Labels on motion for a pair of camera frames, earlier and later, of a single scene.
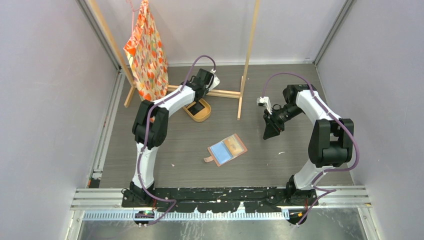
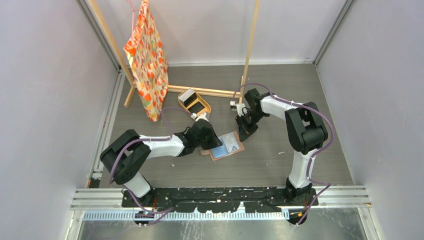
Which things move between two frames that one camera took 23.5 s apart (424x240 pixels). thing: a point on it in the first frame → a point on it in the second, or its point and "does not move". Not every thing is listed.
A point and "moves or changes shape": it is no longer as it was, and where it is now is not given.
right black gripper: [273, 127] → [245, 130]
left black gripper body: [206, 90] → [209, 141]
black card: [196, 108] does not move
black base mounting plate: [219, 200] does not move
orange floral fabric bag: [147, 55] does not move
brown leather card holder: [225, 150] moves or changes shape
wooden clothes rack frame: [255, 11] does not move
